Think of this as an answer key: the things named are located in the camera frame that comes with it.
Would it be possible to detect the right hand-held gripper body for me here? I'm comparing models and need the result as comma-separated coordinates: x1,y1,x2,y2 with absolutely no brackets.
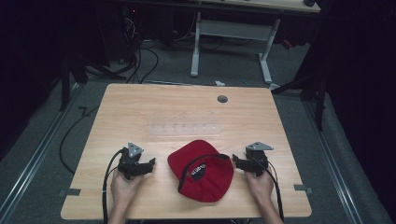
243,141,276,178

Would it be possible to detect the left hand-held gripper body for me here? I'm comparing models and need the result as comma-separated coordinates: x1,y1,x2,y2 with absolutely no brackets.
117,142,145,181

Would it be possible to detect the red baseball cap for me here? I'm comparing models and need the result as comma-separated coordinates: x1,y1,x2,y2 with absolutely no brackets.
166,139,235,203

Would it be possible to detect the person's right hand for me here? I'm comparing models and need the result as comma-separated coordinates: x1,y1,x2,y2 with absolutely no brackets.
244,169,276,203

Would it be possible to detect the person's left hand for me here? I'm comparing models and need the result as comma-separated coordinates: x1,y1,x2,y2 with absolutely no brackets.
109,168,145,210

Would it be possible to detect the grey tape strip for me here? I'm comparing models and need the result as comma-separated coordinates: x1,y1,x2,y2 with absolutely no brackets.
58,188,82,198
292,183,314,195

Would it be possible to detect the black tripod stand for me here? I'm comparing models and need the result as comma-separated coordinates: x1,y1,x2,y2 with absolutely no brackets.
270,59,330,133

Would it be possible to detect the red object under desk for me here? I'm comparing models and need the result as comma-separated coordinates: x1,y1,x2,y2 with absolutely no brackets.
280,38,294,51

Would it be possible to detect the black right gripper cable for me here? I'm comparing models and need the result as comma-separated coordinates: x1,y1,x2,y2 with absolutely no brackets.
250,155,286,222

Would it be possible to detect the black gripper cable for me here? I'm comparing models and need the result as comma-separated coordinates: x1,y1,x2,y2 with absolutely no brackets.
102,148,125,224
250,155,286,222

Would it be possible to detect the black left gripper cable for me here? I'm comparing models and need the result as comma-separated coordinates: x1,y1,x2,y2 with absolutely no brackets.
102,148,125,224

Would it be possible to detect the black floor cable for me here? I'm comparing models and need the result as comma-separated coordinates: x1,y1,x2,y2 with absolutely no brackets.
58,105,101,175

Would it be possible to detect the metal floor rail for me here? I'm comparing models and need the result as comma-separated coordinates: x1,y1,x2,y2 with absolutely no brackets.
0,82,86,218
302,98,365,224

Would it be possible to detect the bundle of black cables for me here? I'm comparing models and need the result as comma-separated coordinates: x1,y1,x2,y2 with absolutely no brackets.
120,13,160,85

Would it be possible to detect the white frame desk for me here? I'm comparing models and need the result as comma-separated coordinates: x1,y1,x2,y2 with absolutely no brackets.
190,0,321,91

